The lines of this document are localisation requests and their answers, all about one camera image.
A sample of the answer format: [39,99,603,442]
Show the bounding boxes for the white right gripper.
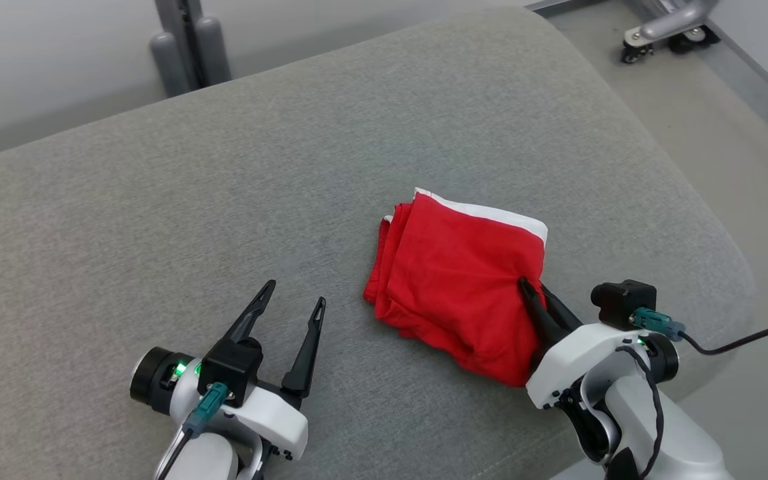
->
[518,277,681,409]

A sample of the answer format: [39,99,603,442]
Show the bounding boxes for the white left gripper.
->
[129,279,327,462]

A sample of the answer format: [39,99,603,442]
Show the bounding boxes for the red shorts with white hem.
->
[363,188,549,389]

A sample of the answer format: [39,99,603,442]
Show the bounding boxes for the grey fabric sofa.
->
[0,7,758,480]

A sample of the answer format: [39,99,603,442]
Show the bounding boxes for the grey wheeled stand leg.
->
[621,0,723,65]

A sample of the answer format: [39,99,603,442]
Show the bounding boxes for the teal left camera connector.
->
[183,382,229,437]

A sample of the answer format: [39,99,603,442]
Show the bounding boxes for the teal camera connector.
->
[183,382,229,437]
[629,307,687,343]

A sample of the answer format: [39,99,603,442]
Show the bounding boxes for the teal right camera connector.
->
[629,307,687,343]

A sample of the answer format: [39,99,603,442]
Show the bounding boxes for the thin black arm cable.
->
[614,345,665,480]

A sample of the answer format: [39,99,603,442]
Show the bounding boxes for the black left camera cable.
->
[155,430,193,480]

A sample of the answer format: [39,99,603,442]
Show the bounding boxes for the black camera cable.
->
[679,319,768,356]
[155,430,193,480]

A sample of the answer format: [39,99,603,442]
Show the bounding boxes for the black right camera cable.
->
[679,319,768,356]

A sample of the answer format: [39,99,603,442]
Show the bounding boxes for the grey cylindrical post foot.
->
[195,17,233,84]
[149,32,191,99]

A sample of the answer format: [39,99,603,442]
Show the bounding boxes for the grey metal partition post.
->
[155,0,211,91]

